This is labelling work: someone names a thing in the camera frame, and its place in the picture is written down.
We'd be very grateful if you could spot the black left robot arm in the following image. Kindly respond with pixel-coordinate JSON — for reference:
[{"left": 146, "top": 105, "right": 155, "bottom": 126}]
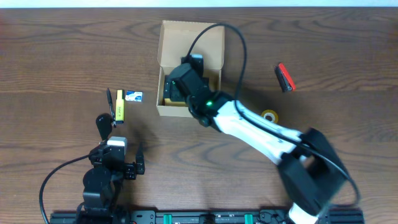
[{"left": 83, "top": 139, "right": 137, "bottom": 222}]

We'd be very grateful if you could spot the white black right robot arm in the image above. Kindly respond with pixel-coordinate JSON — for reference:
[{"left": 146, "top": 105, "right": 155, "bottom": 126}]
[{"left": 169, "top": 63, "right": 348, "bottom": 223}]

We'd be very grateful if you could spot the white blue staples box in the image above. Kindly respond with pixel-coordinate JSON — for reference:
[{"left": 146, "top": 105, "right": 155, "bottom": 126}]
[{"left": 125, "top": 91, "right": 143, "bottom": 102}]

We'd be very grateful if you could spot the brown cardboard box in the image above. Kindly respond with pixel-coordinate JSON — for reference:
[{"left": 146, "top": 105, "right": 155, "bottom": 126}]
[{"left": 156, "top": 21, "right": 225, "bottom": 118}]

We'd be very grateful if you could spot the yellow highlighter marker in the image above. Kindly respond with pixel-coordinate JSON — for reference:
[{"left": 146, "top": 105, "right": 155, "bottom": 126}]
[{"left": 115, "top": 90, "right": 124, "bottom": 124}]

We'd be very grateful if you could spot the yellow tape roll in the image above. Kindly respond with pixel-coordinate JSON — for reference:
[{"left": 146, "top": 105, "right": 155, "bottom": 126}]
[{"left": 261, "top": 110, "right": 279, "bottom": 124}]

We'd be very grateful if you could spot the black glossy tape dispenser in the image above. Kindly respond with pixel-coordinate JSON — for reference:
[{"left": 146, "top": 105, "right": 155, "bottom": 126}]
[{"left": 95, "top": 113, "right": 113, "bottom": 141}]

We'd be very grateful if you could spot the black ballpoint pen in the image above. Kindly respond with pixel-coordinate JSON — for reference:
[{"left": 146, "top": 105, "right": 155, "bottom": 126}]
[{"left": 106, "top": 88, "right": 116, "bottom": 128}]

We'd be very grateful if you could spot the yellow sticky note pad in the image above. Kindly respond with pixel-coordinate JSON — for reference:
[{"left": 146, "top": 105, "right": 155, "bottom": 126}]
[{"left": 164, "top": 98, "right": 187, "bottom": 107}]

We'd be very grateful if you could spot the red black stapler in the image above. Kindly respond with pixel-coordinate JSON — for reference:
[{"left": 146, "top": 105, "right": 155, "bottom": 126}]
[{"left": 274, "top": 62, "right": 296, "bottom": 92}]

